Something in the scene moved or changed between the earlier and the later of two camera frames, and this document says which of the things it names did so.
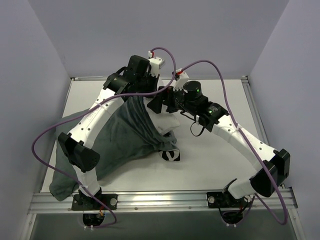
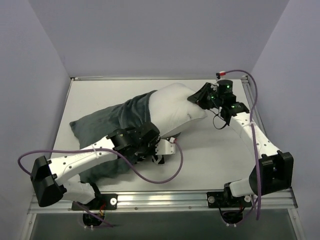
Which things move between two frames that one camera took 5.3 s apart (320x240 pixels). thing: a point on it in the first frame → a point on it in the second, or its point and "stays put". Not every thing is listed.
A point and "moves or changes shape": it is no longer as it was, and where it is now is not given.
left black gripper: x=146 y=83 → x=152 y=141
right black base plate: x=220 y=200 stays put
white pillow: x=164 y=121 moves or changes shape
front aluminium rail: x=278 y=200 stays put
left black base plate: x=82 y=202 stays put
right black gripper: x=164 y=99 → x=203 y=94
